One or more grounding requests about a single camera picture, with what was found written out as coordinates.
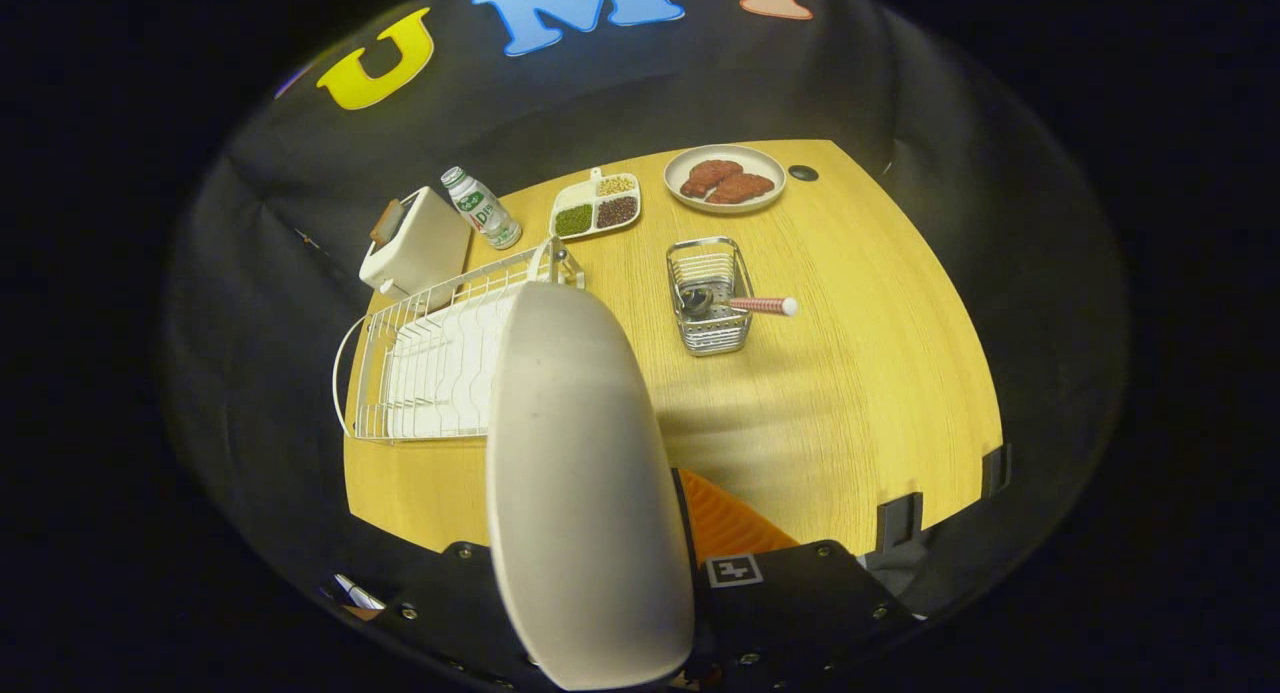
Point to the white divided tray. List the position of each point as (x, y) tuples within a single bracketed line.
[(595, 201)]

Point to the beige plate with meat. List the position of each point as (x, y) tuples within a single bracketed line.
[(770, 168)]

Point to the black table clamp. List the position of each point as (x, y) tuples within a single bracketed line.
[(900, 521), (996, 470)]

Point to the white bottle with green label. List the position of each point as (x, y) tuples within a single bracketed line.
[(485, 213)]

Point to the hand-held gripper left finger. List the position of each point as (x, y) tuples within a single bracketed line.
[(450, 603)]

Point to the white toaster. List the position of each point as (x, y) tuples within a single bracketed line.
[(420, 248)]

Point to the yellow beans pile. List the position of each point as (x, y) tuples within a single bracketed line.
[(616, 185)]

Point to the dark red beans pile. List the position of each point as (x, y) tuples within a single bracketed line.
[(617, 211)]

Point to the brown toast slice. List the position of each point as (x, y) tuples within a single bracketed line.
[(385, 223)]

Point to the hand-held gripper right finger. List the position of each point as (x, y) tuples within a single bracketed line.
[(800, 613)]

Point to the black table grommet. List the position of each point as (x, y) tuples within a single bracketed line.
[(802, 173)]

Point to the white plate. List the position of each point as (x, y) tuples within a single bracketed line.
[(580, 473)]

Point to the brown meat piece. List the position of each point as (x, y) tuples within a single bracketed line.
[(745, 188), (710, 175)]

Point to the green beans pile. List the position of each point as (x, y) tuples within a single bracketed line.
[(574, 220)]

